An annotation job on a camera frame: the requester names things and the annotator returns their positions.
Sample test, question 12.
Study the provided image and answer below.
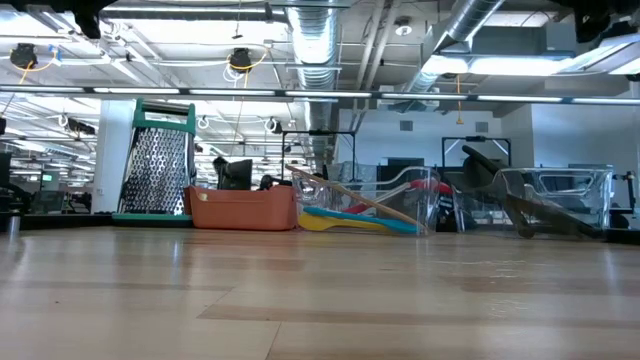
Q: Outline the narrow black spatula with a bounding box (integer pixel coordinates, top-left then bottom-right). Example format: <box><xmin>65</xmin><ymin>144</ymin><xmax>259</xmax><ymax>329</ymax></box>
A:
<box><xmin>460</xmin><ymin>144</ymin><xmax>531</xmax><ymax>239</ymax></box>

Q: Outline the wide black spatula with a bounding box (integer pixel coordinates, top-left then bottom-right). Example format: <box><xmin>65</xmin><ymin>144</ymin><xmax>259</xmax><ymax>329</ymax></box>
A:
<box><xmin>449</xmin><ymin>169</ymin><xmax>536</xmax><ymax>239</ymax></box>
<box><xmin>464</xmin><ymin>164</ymin><xmax>601</xmax><ymax>239</ymax></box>

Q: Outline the wooden slotted spoon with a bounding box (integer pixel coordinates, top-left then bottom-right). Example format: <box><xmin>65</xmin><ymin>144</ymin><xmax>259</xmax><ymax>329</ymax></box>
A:
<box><xmin>284</xmin><ymin>163</ymin><xmax>429</xmax><ymax>230</ymax></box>

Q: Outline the blue silicone spoon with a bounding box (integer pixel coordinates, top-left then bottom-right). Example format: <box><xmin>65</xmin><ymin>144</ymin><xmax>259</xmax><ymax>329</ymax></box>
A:
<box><xmin>302</xmin><ymin>206</ymin><xmax>421</xmax><ymax>235</ymax></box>

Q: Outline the yellow silicone spoon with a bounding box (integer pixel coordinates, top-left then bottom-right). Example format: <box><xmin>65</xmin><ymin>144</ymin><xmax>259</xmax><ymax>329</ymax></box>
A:
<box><xmin>298</xmin><ymin>212</ymin><xmax>391</xmax><ymax>233</ymax></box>

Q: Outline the long overhead light bar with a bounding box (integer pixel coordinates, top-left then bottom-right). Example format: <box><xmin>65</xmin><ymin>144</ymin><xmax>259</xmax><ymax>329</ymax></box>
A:
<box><xmin>0</xmin><ymin>84</ymin><xmax>640</xmax><ymax>105</ymax></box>

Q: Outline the white square pillar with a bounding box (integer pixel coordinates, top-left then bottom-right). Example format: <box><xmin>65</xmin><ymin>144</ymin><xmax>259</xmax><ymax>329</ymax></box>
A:
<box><xmin>91</xmin><ymin>99</ymin><xmax>135</xmax><ymax>214</ymax></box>

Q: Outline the teal metal box grater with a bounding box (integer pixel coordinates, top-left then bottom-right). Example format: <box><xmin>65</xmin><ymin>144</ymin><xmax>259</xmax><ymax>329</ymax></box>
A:
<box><xmin>112</xmin><ymin>97</ymin><xmax>197</xmax><ymax>224</ymax></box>

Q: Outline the clear plastic bin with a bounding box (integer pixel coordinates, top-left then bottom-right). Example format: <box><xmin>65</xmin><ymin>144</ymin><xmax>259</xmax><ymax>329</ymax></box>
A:
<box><xmin>492</xmin><ymin>167</ymin><xmax>614</xmax><ymax>239</ymax></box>
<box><xmin>292</xmin><ymin>167</ymin><xmax>441</xmax><ymax>236</ymax></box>

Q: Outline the black background stand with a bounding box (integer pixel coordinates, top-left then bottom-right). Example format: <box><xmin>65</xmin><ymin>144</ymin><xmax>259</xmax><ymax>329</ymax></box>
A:
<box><xmin>612</xmin><ymin>169</ymin><xmax>639</xmax><ymax>229</ymax></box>

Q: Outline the black background monitor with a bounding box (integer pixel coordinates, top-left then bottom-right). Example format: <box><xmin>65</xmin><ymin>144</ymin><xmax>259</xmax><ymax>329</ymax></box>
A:
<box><xmin>214</xmin><ymin>157</ymin><xmax>254</xmax><ymax>191</ymax></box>

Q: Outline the orange plastic bin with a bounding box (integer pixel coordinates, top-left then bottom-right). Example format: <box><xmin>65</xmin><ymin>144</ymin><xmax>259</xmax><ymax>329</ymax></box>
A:
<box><xmin>184</xmin><ymin>184</ymin><xmax>300</xmax><ymax>232</ymax></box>

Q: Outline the black ceiling cable reel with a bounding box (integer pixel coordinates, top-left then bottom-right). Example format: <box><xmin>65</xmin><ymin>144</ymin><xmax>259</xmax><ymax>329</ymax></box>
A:
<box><xmin>229</xmin><ymin>47</ymin><xmax>254</xmax><ymax>74</ymax></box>
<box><xmin>9</xmin><ymin>43</ymin><xmax>39</xmax><ymax>70</ymax></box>

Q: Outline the yellow hanging cord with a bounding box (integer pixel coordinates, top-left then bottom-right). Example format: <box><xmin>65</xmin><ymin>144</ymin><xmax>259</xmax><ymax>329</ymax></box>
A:
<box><xmin>453</xmin><ymin>74</ymin><xmax>464</xmax><ymax>126</ymax></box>

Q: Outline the black background rig frame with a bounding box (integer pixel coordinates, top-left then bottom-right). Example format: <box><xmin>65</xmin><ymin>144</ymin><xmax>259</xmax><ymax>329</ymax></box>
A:
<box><xmin>441</xmin><ymin>134</ymin><xmax>513</xmax><ymax>169</ymax></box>

